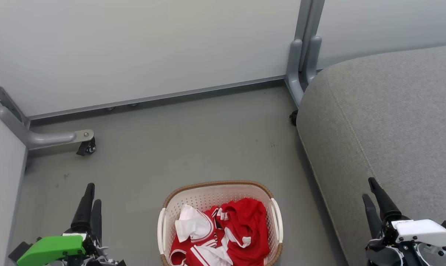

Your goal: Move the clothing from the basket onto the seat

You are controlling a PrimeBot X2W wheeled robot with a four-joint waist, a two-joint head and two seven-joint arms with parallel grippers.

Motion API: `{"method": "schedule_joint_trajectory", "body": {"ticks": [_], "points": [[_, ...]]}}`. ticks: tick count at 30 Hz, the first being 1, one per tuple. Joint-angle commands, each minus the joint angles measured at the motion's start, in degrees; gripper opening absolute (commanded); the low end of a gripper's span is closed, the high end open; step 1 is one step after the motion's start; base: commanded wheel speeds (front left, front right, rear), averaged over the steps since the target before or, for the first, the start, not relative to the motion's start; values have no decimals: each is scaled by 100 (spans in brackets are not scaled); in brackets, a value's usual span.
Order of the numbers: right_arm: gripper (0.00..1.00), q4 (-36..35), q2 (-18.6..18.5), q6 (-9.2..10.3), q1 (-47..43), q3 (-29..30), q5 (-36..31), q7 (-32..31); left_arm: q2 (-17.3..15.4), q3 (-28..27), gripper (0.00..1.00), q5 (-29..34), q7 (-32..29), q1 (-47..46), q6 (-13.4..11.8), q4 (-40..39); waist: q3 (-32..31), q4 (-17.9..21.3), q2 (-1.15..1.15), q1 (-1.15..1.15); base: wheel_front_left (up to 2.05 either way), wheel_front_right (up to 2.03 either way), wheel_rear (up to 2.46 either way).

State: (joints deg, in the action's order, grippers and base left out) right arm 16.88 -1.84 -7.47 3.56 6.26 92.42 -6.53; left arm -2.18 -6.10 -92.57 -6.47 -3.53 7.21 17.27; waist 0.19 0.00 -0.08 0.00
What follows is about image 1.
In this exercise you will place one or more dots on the grey fabric sofa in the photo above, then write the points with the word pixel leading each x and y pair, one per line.
pixel 392 122

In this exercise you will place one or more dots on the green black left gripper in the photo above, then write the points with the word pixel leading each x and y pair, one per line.
pixel 49 249

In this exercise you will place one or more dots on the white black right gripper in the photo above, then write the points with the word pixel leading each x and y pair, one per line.
pixel 422 231

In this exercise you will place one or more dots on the white perforated laundry basket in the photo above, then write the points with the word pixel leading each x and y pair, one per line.
pixel 208 194

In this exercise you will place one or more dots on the red and white garment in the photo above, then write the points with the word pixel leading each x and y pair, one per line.
pixel 245 221

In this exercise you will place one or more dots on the black caster wheel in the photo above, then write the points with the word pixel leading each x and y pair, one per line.
pixel 88 147
pixel 293 117

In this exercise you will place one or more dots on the grey double-tube partition post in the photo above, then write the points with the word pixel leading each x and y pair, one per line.
pixel 295 66

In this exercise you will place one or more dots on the grey partition base rail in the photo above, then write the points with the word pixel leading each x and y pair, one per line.
pixel 152 99

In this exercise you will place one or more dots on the grey partition foot with plate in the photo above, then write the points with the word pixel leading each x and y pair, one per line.
pixel 49 138

